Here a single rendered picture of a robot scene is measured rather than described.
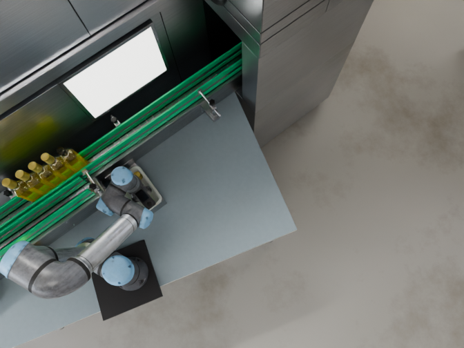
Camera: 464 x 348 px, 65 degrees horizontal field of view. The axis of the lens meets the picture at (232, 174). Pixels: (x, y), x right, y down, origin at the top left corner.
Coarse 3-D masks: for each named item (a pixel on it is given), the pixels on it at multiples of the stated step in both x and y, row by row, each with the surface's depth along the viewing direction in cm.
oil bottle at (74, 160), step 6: (66, 150) 154; (72, 150) 157; (60, 156) 153; (72, 156) 153; (78, 156) 158; (66, 162) 153; (72, 162) 156; (78, 162) 159; (84, 162) 163; (78, 168) 163
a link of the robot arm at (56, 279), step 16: (128, 208) 141; (144, 208) 142; (112, 224) 133; (128, 224) 135; (144, 224) 140; (96, 240) 125; (112, 240) 127; (80, 256) 118; (96, 256) 121; (48, 272) 109; (64, 272) 111; (80, 272) 114; (32, 288) 108; (48, 288) 108; (64, 288) 111
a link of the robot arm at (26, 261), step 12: (24, 240) 117; (84, 240) 154; (12, 252) 111; (24, 252) 112; (36, 252) 114; (48, 252) 119; (60, 252) 128; (72, 252) 135; (0, 264) 111; (12, 264) 110; (24, 264) 110; (36, 264) 110; (12, 276) 110; (24, 276) 109; (36, 276) 108; (24, 288) 111
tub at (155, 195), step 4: (132, 168) 177; (136, 168) 177; (140, 168) 177; (132, 172) 178; (140, 172) 179; (144, 176) 175; (144, 180) 182; (148, 180) 175; (144, 184) 182; (148, 184) 182; (152, 184) 174; (152, 188) 180; (152, 192) 180; (156, 192) 173; (128, 196) 180; (152, 196) 180; (156, 196) 180; (160, 196) 172; (156, 200) 179; (160, 200) 172; (140, 204) 179; (156, 204) 171; (152, 208) 171
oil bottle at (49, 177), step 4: (44, 164) 153; (48, 168) 152; (44, 172) 151; (48, 172) 152; (52, 172) 153; (40, 176) 151; (44, 176) 151; (48, 176) 153; (52, 176) 155; (56, 176) 156; (60, 176) 160; (44, 180) 153; (48, 180) 155; (52, 180) 157; (56, 180) 159; (60, 180) 161; (64, 180) 163; (52, 184) 160; (56, 184) 162
